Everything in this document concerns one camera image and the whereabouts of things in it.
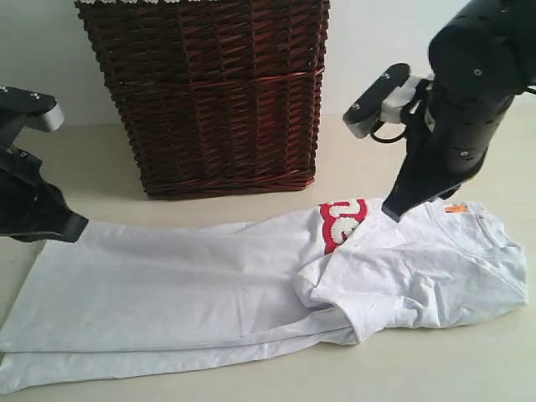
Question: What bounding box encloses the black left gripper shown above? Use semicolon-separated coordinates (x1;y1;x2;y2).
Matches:
0;100;90;245

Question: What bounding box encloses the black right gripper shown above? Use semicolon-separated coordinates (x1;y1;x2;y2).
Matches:
381;82;515;222

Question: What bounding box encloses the white t-shirt red lettering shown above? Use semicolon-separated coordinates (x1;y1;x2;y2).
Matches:
1;198;528;394

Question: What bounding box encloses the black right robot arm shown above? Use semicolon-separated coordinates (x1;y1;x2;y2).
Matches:
382;1;535;221

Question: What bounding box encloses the dark red wicker basket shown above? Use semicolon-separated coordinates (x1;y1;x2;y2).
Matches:
75;1;330;199

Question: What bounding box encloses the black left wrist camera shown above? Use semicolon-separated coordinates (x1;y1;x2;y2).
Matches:
1;85;64;132

